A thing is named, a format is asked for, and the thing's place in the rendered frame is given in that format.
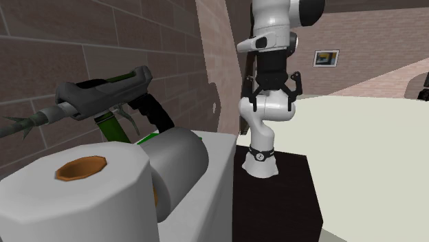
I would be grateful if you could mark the black robot stand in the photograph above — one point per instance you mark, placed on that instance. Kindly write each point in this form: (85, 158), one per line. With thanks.
(274, 207)

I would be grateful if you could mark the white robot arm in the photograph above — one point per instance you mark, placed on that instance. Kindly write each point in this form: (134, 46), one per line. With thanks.
(266, 109)

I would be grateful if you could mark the white toilet paper roll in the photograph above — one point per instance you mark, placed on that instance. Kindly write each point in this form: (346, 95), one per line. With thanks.
(181, 164)
(83, 204)

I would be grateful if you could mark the framed wall picture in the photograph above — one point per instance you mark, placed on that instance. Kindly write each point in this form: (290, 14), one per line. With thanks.
(326, 58)

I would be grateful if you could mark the grey green handheld tool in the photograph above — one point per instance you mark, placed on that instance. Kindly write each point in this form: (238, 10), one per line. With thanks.
(100, 92)

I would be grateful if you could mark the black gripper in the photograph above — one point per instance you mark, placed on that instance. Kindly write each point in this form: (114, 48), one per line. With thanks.
(271, 68)

